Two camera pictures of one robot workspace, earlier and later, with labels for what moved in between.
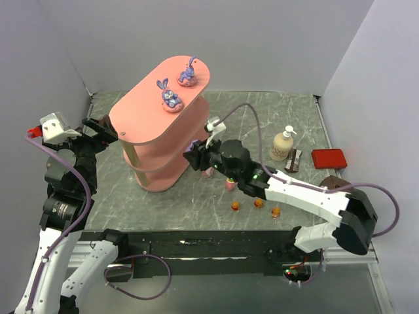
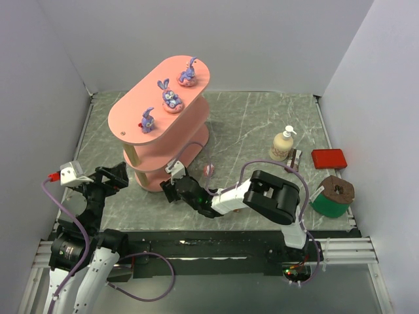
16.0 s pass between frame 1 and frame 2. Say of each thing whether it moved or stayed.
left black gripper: moved
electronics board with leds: stayed
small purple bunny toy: moved
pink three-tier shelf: stayed
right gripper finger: moved
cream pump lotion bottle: stayed
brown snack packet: stayed
